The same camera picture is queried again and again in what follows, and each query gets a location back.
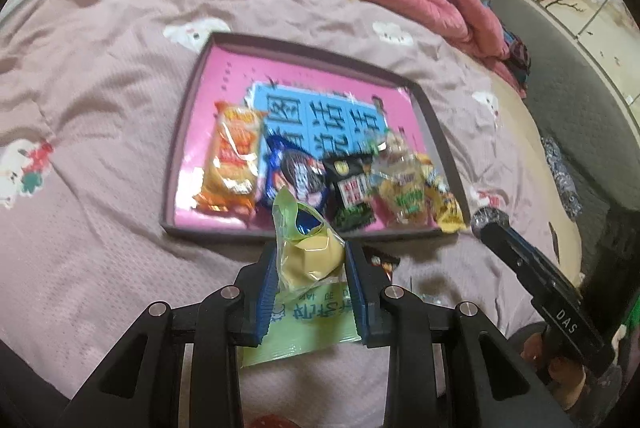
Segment clear red pastry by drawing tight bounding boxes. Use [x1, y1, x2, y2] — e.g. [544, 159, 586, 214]
[375, 128, 423, 173]

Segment blue cookie packet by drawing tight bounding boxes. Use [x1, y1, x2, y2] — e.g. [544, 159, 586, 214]
[257, 130, 331, 215]

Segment person's right hand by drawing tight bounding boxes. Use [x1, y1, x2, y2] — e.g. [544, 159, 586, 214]
[520, 333, 588, 392]

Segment pink tray with dark rim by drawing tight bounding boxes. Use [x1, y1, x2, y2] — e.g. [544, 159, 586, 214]
[159, 32, 471, 242]

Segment green cake packet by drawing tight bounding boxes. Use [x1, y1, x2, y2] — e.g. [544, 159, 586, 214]
[240, 187, 366, 367]

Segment grey headboard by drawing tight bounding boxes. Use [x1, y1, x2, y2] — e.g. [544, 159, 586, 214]
[486, 0, 640, 229]

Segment clear yellow bread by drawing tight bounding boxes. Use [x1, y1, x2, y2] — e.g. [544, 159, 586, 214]
[370, 165, 436, 229]

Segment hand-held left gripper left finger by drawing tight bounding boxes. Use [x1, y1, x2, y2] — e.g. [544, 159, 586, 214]
[55, 243, 281, 428]

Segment orange snack packet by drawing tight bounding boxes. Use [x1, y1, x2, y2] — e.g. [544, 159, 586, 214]
[194, 100, 268, 221]

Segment yellow snack packet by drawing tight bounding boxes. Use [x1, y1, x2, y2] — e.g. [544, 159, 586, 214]
[417, 155, 467, 235]

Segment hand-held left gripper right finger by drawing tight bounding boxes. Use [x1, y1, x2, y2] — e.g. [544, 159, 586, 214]
[344, 242, 576, 428]

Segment printed pink bed sheet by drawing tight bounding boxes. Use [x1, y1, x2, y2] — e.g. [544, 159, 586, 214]
[0, 0, 586, 428]

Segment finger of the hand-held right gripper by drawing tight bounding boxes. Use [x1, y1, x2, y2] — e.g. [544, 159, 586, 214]
[470, 206, 583, 309]

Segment dark red snack packet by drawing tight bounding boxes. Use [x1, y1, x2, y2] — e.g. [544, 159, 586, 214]
[362, 245, 402, 285]

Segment patterned dark cloth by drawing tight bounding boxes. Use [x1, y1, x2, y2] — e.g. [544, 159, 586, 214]
[541, 135, 584, 219]

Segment colourful clothes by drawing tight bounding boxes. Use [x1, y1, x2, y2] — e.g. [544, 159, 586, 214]
[500, 28, 532, 89]

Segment black snack packet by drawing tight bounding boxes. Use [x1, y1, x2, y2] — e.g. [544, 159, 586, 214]
[322, 155, 379, 231]

